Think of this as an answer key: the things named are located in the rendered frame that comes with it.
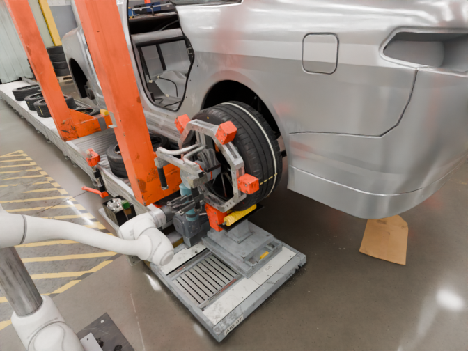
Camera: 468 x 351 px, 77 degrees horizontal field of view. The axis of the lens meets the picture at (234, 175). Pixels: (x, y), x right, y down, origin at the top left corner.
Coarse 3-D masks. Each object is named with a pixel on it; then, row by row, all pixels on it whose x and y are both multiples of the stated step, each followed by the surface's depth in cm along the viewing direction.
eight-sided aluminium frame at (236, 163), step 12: (192, 120) 171; (192, 132) 179; (204, 132) 161; (180, 144) 186; (228, 144) 156; (228, 156) 153; (240, 168) 157; (204, 192) 195; (240, 192) 164; (216, 204) 184; (228, 204) 172
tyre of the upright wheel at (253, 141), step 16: (208, 112) 166; (224, 112) 162; (240, 112) 164; (256, 112) 167; (240, 128) 156; (256, 128) 160; (240, 144) 155; (256, 144) 157; (272, 144) 164; (256, 160) 156; (272, 160) 163; (256, 176) 158; (272, 176) 168; (256, 192) 163; (272, 192) 185; (240, 208) 180
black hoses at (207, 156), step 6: (204, 150) 152; (210, 150) 152; (198, 156) 151; (204, 156) 149; (210, 156) 150; (204, 162) 147; (210, 162) 149; (216, 162) 151; (204, 168) 148; (210, 168) 148; (216, 168) 151
